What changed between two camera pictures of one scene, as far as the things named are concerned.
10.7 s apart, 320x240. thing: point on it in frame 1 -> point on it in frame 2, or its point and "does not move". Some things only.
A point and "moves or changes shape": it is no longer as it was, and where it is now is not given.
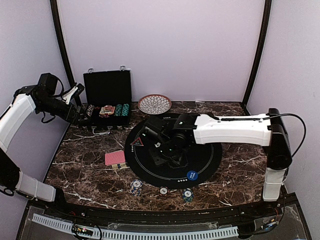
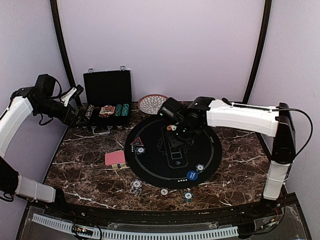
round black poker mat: [204, 161] does not move
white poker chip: [163, 190] does not move
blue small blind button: [192, 175] does not move
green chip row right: [125, 109] does not move
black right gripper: [158, 160] -> [176, 144]
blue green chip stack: [188, 195] moves or changes shape
